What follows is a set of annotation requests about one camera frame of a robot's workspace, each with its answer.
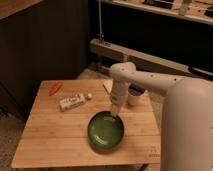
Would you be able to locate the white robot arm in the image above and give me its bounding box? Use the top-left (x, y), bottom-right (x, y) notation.
top-left (109, 62), bottom-right (213, 171)

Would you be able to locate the wooden table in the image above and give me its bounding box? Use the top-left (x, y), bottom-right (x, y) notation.
top-left (12, 80), bottom-right (160, 168)

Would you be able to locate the white cup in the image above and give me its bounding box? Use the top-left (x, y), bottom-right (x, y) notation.
top-left (127, 88), bottom-right (145, 106)

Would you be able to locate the orange carrot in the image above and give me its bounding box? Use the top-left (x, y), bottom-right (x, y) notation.
top-left (49, 82), bottom-right (63, 96)

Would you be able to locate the metal shelf rack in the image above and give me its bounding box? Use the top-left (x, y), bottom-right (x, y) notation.
top-left (90, 0), bottom-right (213, 80)

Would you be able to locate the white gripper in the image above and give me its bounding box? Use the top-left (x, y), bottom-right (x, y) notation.
top-left (110, 80), bottom-right (130, 117)

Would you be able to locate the green ceramic bowl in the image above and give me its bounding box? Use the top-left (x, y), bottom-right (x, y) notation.
top-left (87, 111), bottom-right (125, 151)

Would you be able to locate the white bottle lying down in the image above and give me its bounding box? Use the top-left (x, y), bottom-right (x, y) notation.
top-left (59, 93), bottom-right (93, 112)

